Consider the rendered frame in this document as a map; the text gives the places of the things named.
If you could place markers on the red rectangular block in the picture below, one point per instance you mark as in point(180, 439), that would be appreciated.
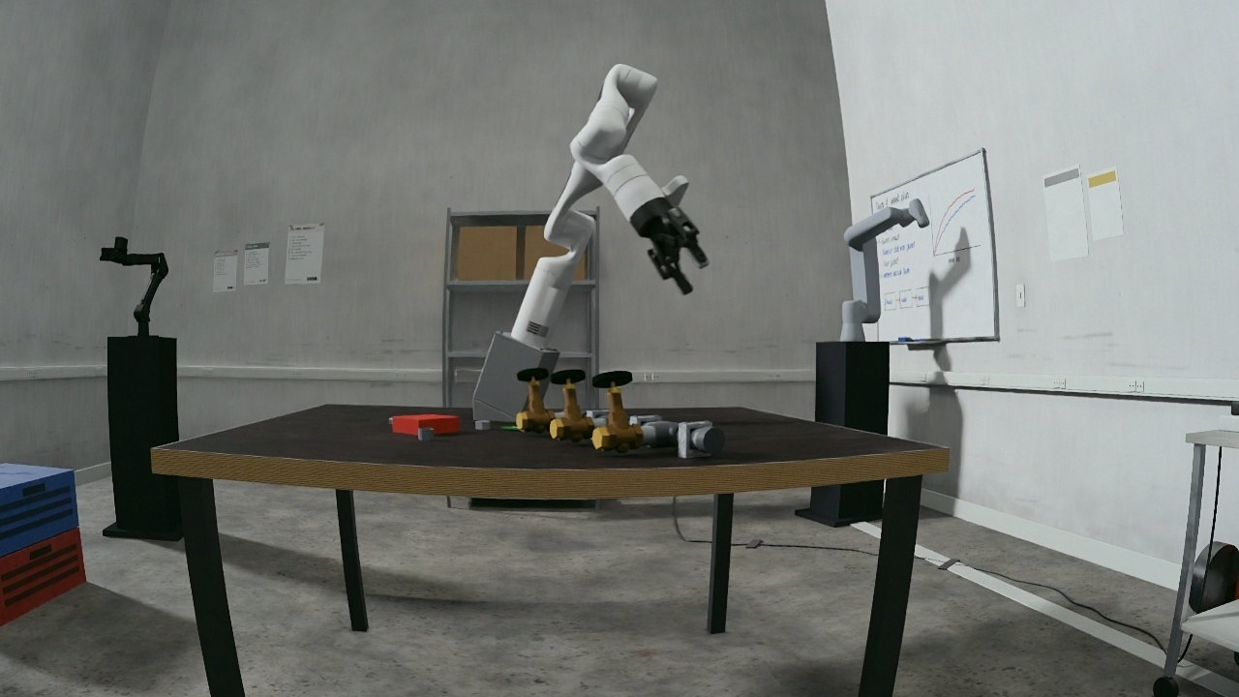
point(440, 423)

